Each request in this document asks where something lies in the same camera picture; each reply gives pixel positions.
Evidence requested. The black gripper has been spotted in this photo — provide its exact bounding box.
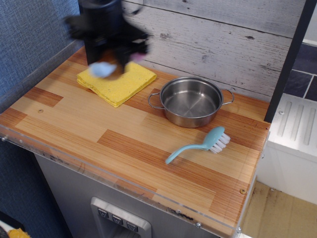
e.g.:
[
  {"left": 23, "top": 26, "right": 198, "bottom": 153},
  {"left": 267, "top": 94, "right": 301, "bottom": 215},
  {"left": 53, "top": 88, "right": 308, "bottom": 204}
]
[{"left": 64, "top": 0, "right": 148, "bottom": 73}]

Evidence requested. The blue brown plush toy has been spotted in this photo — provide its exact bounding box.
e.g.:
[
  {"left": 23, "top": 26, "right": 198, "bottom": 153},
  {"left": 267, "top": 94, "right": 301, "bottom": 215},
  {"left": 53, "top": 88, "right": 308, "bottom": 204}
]
[{"left": 88, "top": 48, "right": 147, "bottom": 81}]

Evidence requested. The stainless steel pan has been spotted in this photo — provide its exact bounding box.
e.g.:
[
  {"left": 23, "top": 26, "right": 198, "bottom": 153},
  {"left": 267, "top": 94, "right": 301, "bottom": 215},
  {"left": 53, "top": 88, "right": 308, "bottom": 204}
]
[{"left": 148, "top": 76, "right": 235, "bottom": 128}]

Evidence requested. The yellow folded cloth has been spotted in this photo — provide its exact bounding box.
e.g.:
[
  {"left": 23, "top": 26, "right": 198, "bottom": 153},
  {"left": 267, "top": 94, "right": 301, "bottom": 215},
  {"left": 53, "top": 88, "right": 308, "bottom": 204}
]
[{"left": 77, "top": 62, "right": 157, "bottom": 108}]

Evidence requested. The light blue dish brush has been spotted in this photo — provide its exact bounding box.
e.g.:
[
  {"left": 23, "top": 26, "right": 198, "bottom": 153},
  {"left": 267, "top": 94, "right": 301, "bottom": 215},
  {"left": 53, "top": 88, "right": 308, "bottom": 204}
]
[{"left": 165, "top": 126, "right": 231, "bottom": 164}]

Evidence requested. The clear acrylic table edge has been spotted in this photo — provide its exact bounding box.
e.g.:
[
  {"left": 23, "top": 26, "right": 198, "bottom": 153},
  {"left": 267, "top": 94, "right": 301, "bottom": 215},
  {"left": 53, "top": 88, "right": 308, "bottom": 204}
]
[{"left": 0, "top": 119, "right": 269, "bottom": 238}]

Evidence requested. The grey cabinet with dispenser panel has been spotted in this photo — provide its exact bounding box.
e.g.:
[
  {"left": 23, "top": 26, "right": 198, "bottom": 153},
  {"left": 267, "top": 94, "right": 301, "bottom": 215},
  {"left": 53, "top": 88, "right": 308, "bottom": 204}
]
[{"left": 36, "top": 154, "right": 237, "bottom": 238}]

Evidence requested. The white toy sink drainboard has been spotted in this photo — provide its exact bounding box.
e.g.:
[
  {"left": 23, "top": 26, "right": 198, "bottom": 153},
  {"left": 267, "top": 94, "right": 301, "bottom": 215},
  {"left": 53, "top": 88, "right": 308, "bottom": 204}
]
[{"left": 257, "top": 94, "right": 317, "bottom": 204}]

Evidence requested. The yellow object bottom left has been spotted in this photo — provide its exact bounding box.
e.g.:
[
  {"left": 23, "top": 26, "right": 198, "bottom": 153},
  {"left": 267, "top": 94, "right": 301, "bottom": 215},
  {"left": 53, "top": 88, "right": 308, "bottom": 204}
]
[{"left": 7, "top": 229, "right": 31, "bottom": 238}]

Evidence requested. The dark left vertical post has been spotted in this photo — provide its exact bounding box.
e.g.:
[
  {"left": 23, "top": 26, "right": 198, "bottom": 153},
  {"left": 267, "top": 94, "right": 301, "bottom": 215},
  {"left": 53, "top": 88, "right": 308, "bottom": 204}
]
[{"left": 78, "top": 0, "right": 107, "bottom": 64}]

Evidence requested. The dark vertical post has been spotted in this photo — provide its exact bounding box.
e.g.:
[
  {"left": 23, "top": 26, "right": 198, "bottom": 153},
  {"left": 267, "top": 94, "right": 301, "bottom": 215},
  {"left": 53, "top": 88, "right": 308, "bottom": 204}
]
[
  {"left": 78, "top": 0, "right": 107, "bottom": 64},
  {"left": 264, "top": 0, "right": 317, "bottom": 123}
]

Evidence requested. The dark right vertical post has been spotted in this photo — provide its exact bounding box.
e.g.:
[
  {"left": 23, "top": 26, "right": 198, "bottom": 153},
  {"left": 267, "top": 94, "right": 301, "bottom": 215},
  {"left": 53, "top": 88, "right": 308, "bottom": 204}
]
[{"left": 264, "top": 0, "right": 317, "bottom": 123}]

